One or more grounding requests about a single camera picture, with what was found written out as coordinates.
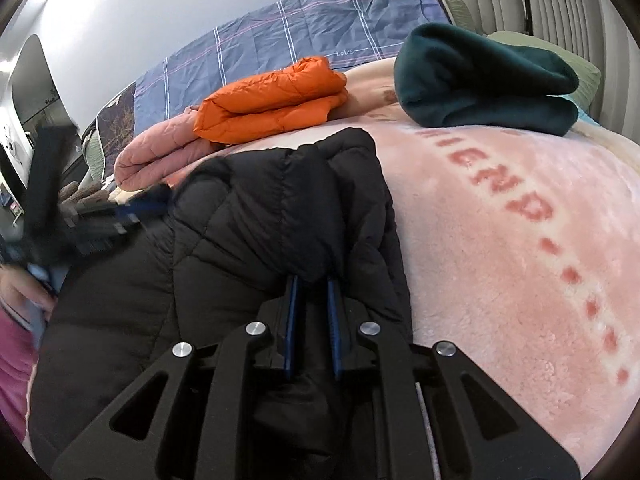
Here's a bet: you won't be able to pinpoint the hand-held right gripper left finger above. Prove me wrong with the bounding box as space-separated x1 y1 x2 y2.
50 275 302 480

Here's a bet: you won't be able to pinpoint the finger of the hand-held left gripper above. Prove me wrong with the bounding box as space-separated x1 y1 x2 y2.
60 184 173 255

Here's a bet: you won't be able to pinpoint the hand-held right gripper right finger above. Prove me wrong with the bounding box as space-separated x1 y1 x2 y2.
327 277 583 480

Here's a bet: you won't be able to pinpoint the black puffer jacket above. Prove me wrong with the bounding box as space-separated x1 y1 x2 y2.
27 127 416 461

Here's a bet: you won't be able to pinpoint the person's left hand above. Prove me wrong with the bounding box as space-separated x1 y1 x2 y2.
0 265 56 331

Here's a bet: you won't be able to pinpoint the brown fleece garment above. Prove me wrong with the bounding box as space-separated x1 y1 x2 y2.
59 180 108 208

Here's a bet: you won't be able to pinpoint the pink quilted garment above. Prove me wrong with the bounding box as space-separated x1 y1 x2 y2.
114 105 231 192

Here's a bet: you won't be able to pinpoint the green striped pillow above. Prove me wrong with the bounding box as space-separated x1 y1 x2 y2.
80 122 113 186

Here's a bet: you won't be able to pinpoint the white furniture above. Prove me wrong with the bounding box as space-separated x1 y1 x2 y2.
0 34 81 221

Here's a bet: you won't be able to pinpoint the dark tree print pillow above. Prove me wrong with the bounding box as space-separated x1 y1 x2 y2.
95 82 138 136

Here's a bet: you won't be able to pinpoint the orange puffer jacket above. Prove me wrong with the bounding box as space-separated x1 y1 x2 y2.
192 56 348 145

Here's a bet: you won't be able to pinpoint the pink plush printed blanket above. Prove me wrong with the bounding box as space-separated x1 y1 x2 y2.
22 55 633 476

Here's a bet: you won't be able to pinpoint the blue plaid pillow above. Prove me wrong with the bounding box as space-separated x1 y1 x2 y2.
132 0 453 111

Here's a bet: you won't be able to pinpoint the dark green garment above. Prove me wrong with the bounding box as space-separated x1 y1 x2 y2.
393 22 581 137

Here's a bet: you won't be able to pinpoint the light green pillow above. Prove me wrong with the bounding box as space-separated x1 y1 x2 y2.
442 0 603 111

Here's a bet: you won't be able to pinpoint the beige curtain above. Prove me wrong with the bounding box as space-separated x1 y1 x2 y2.
445 0 640 136

